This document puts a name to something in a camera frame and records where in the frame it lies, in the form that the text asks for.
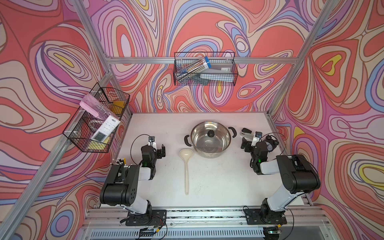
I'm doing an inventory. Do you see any wire basket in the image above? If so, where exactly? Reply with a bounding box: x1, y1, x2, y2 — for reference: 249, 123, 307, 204
173, 51, 239, 86
63, 84, 130, 153

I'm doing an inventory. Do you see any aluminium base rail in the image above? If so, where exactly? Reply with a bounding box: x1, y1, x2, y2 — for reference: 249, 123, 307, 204
75, 206, 338, 240

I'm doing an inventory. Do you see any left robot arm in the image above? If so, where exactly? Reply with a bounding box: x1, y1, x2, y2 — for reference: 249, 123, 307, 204
100, 145, 166, 226

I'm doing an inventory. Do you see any pen pack blue cap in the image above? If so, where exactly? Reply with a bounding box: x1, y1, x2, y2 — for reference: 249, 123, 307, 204
175, 57, 211, 83

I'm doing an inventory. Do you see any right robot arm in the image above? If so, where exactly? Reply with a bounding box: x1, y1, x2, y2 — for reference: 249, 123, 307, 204
241, 138, 321, 225

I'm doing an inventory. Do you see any left wire basket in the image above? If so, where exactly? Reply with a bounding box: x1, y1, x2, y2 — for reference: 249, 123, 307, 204
63, 84, 130, 153

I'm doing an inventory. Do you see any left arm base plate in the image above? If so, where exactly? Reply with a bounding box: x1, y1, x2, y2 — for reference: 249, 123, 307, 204
125, 210, 167, 227

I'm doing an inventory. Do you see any stainless steel pot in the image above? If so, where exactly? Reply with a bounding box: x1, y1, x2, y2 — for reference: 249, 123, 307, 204
183, 120, 238, 159

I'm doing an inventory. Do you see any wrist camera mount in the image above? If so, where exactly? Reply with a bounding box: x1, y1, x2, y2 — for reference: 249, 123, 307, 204
251, 132, 263, 147
148, 136, 157, 150

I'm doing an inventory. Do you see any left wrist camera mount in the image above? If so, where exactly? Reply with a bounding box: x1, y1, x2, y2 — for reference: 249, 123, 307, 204
148, 136, 157, 150

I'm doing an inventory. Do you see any grey white box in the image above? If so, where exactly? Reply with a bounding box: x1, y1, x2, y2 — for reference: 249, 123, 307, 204
200, 63, 234, 82

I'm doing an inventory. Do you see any glass pot lid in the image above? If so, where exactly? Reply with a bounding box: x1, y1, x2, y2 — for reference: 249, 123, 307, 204
191, 121, 232, 154

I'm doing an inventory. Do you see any white remote device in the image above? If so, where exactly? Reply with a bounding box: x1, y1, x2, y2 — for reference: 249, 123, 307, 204
91, 115, 121, 142

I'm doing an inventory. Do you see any back wire basket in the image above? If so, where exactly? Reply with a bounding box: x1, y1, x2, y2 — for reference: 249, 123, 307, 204
173, 51, 239, 86

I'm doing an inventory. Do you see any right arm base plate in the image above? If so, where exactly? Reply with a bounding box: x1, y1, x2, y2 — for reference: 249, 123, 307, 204
243, 206, 287, 225

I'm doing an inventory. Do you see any cream plastic ladle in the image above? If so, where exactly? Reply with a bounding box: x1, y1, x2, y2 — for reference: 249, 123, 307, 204
179, 149, 194, 195

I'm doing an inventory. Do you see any yellow sponge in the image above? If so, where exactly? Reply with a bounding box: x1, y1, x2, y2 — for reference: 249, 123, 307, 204
87, 141, 107, 151

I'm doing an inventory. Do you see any glass cup with pens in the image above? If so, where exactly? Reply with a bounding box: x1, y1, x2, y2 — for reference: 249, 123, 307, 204
112, 158, 127, 166

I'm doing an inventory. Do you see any black alarm clock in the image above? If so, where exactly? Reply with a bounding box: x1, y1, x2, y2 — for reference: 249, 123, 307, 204
264, 135, 280, 152

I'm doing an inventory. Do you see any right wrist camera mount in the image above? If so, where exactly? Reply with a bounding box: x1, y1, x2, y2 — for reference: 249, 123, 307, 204
251, 132, 263, 147

